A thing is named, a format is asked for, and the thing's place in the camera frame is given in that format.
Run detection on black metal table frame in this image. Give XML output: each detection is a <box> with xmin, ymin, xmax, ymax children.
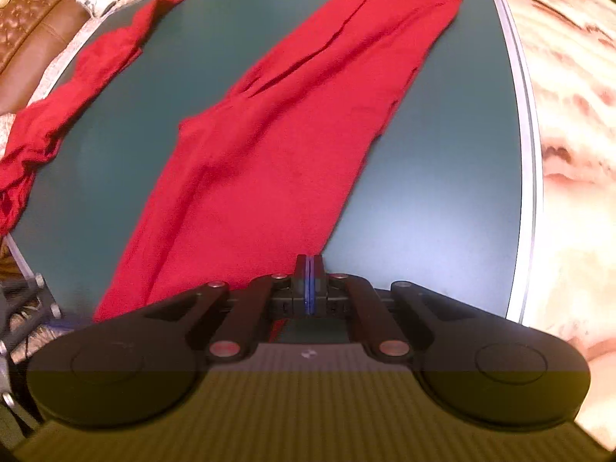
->
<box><xmin>0</xmin><ymin>238</ymin><xmax>63</xmax><ymax>424</ymax></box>

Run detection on red knit top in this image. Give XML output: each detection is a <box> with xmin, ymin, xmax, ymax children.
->
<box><xmin>0</xmin><ymin>0</ymin><xmax>191</xmax><ymax>236</ymax></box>

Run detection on brown leather sofa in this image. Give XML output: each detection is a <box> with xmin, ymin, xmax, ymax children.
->
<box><xmin>0</xmin><ymin>0</ymin><xmax>121</xmax><ymax>116</ymax></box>

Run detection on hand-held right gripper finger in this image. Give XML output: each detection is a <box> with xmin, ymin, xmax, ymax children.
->
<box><xmin>313</xmin><ymin>254</ymin><xmax>482</xmax><ymax>365</ymax></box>
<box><xmin>139</xmin><ymin>254</ymin><xmax>313</xmax><ymax>363</ymax></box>

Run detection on red pants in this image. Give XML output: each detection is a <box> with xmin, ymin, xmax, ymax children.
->
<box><xmin>92</xmin><ymin>0</ymin><xmax>483</xmax><ymax>342</ymax></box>

